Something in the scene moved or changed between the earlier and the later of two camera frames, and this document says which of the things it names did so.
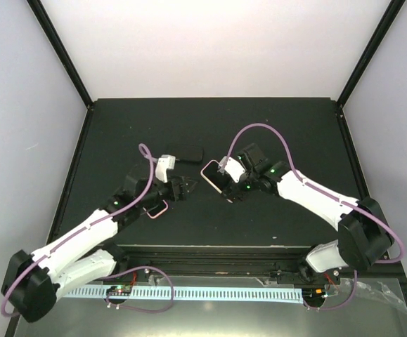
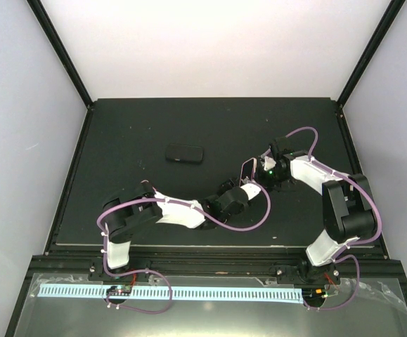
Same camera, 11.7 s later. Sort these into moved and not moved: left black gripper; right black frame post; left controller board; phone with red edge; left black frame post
Moved: left black gripper; phone with red edge
Not moved: left black frame post; left controller board; right black frame post
